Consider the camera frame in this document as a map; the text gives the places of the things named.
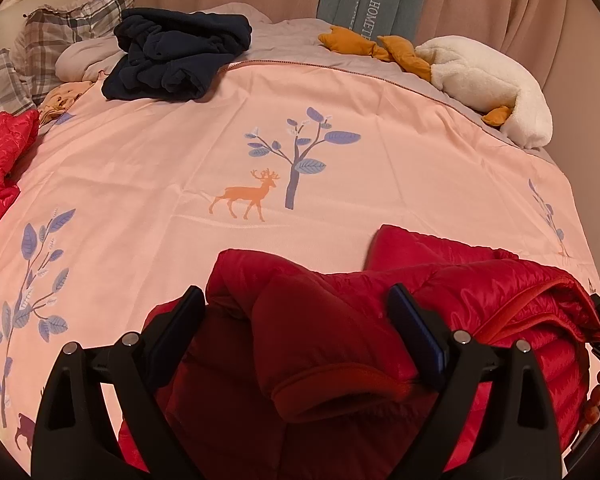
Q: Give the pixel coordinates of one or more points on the dark navy fleece garment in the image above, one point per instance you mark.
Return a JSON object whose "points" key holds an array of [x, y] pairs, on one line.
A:
{"points": [[172, 55]]}

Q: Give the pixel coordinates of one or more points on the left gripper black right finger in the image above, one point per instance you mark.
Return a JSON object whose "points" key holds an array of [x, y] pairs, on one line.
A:
{"points": [[493, 417]]}

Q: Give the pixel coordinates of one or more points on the red quilted down jacket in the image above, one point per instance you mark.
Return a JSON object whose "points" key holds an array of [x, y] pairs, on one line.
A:
{"points": [[296, 374]]}

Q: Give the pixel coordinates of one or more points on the white goose plush toy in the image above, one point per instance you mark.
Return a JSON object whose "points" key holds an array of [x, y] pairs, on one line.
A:
{"points": [[501, 90]]}

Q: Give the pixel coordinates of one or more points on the small tan plush toy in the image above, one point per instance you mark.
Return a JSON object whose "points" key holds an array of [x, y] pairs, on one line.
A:
{"points": [[60, 99]]}

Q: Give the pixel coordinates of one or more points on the pink printed duvet cover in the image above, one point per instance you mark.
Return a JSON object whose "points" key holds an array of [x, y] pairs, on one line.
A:
{"points": [[296, 151]]}

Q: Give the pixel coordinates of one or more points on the grey plaid pillow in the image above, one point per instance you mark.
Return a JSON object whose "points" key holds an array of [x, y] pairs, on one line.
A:
{"points": [[49, 31]]}

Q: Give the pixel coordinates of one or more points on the person's right hand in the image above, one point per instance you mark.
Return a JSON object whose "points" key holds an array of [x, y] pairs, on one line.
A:
{"points": [[591, 408]]}

